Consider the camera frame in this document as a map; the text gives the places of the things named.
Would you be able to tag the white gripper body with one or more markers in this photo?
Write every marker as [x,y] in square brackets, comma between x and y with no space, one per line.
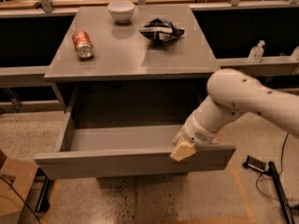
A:
[195,132]

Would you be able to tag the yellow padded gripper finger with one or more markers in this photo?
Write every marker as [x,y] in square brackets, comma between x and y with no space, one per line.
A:
[183,149]
[177,138]

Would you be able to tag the grey top drawer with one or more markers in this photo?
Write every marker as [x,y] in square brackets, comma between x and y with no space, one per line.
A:
[128,131]

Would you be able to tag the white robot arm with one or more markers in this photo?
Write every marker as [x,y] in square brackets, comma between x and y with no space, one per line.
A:
[231,94]

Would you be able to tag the grey drawer cabinet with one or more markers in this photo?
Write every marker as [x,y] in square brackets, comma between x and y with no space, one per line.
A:
[125,79]

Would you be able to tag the black floor device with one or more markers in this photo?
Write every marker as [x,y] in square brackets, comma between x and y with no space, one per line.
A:
[256,165]

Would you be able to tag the clear sanitizer pump bottle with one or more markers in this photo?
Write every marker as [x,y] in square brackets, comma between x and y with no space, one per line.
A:
[256,52]

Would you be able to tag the crumpled black chip bag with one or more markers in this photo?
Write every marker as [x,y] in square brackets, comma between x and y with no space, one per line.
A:
[160,30]

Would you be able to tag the black right floor bar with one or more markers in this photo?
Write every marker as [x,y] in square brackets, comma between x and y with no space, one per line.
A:
[281,194]

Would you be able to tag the black floor bar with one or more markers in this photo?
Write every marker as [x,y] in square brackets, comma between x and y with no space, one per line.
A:
[43,203]
[281,194]

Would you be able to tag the white ceramic bowl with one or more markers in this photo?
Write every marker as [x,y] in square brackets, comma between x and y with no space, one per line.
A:
[121,11]

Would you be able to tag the red soda can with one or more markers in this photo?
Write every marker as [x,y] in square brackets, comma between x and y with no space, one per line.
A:
[82,44]

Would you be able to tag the black left floor bar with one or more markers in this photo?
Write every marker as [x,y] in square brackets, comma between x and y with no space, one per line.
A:
[43,203]

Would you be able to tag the cardboard box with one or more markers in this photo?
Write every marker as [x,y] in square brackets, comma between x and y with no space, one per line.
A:
[17,179]

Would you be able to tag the grey metal rail frame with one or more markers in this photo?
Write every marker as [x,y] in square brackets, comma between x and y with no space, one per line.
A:
[25,75]

